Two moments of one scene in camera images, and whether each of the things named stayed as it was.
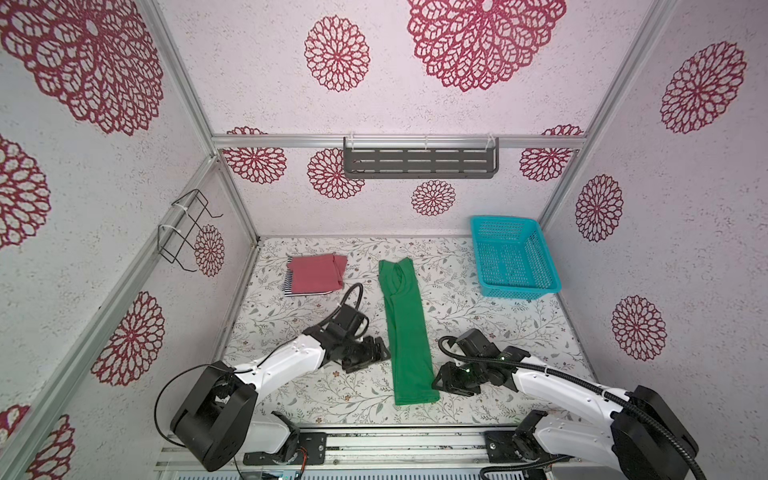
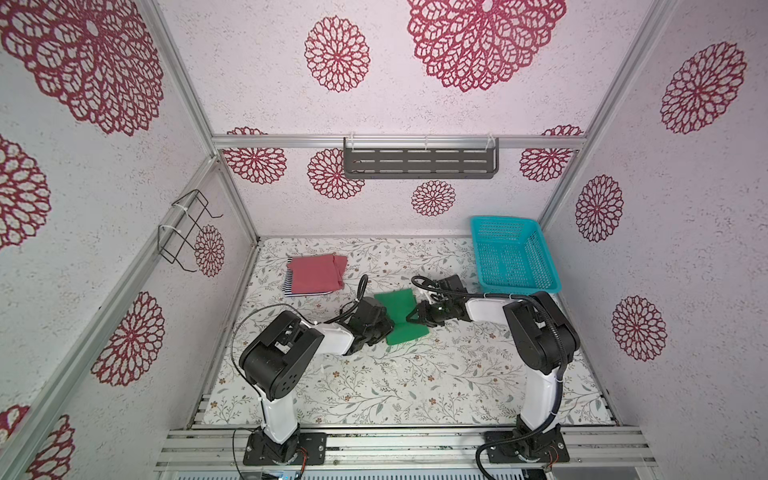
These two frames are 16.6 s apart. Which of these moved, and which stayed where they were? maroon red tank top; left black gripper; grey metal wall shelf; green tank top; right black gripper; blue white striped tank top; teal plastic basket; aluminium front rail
Moved: left black gripper; right black gripper; green tank top
Stayed: aluminium front rail; teal plastic basket; blue white striped tank top; maroon red tank top; grey metal wall shelf
